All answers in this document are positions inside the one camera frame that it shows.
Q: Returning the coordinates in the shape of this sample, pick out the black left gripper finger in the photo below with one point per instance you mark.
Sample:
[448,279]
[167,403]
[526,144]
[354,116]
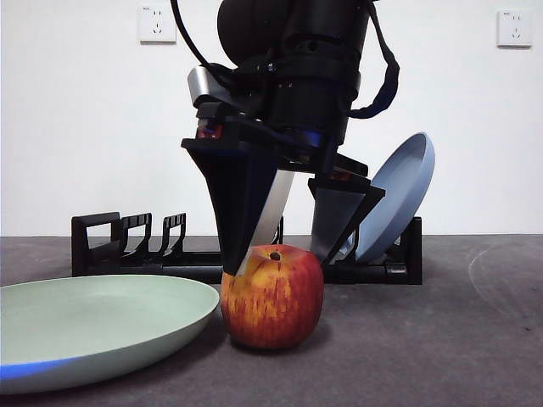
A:
[335,220]
[233,203]

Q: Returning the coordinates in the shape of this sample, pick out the pale grey camera box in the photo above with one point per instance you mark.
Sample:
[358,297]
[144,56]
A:
[203,85]

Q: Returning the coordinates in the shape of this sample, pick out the red yellow apple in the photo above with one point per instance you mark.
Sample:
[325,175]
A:
[271,305]

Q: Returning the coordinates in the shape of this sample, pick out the black plate rack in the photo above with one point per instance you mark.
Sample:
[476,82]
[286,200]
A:
[191,271]

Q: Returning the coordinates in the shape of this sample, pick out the pale green plate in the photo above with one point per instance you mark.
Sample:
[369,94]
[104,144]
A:
[106,322]

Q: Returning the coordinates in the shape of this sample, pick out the white wall socket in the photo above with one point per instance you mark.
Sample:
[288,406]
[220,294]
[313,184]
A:
[514,29]
[158,24]

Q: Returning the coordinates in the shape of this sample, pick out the blue plate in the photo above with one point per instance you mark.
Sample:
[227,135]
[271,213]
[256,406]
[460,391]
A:
[403,191]

